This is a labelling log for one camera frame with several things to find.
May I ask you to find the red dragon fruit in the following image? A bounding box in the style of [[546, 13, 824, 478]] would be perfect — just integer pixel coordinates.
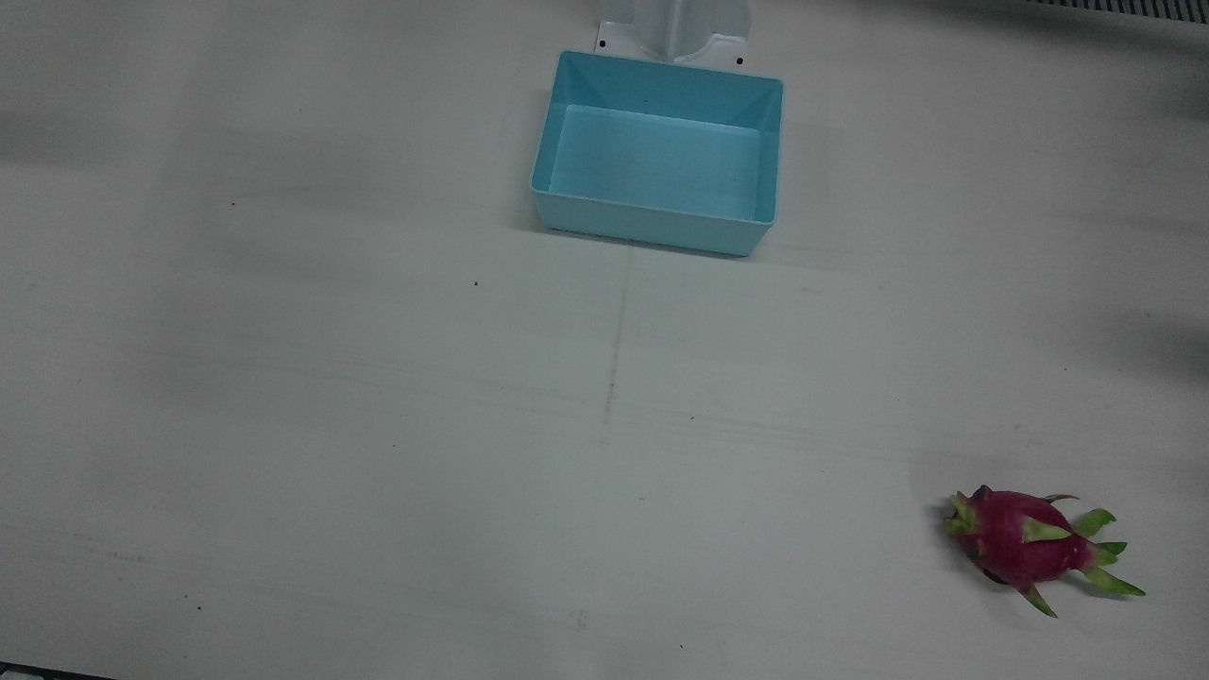
[[943, 484, 1147, 619]]

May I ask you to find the light blue plastic bin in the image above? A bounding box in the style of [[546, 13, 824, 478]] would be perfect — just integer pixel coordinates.
[[529, 50, 785, 259]]

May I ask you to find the ribbed metal grille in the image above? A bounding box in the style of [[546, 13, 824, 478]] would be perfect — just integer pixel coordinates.
[[1025, 0, 1209, 22]]

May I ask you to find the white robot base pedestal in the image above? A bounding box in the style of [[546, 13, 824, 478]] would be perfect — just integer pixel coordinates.
[[595, 0, 754, 67]]

